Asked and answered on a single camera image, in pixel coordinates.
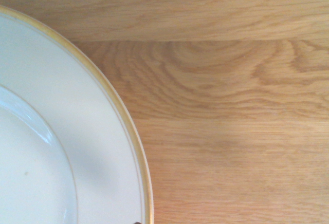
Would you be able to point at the white plate with gold rim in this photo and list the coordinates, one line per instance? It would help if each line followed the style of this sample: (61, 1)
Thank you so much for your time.
(51, 131)

